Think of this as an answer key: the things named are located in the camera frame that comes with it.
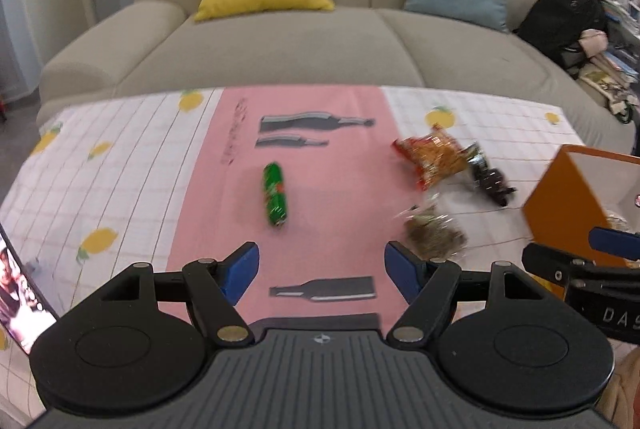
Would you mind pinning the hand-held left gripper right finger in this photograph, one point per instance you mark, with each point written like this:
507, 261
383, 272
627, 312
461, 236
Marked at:
401, 271

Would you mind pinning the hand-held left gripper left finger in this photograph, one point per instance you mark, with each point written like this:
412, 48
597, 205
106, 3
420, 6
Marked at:
241, 271

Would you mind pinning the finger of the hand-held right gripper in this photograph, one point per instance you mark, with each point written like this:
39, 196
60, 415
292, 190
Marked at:
560, 263
612, 240

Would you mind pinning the clear brown snack packet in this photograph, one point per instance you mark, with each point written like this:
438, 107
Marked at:
435, 234

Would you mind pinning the orange cardboard box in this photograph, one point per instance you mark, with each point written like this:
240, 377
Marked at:
560, 209

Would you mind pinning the green sausage stick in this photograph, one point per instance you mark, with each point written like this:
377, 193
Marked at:
276, 194

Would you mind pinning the dark dried fruit packet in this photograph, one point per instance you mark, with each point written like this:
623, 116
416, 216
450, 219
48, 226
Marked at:
492, 181

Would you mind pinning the orange red snack packet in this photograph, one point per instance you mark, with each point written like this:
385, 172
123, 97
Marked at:
435, 154

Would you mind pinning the pink white lemon tablecloth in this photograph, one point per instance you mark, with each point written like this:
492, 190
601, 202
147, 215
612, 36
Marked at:
125, 189

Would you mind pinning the printed tote bag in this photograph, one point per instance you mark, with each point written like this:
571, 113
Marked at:
610, 89

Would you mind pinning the stack of books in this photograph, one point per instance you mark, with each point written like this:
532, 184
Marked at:
622, 59

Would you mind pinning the beige pouch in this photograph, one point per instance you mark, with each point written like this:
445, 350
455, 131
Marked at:
592, 43

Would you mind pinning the black backpack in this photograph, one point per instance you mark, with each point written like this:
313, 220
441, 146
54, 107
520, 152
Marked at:
560, 24

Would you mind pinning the smartphone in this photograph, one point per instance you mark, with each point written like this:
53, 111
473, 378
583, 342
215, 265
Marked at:
20, 299

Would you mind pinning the beige sofa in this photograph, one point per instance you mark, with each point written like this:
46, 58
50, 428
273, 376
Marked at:
280, 49

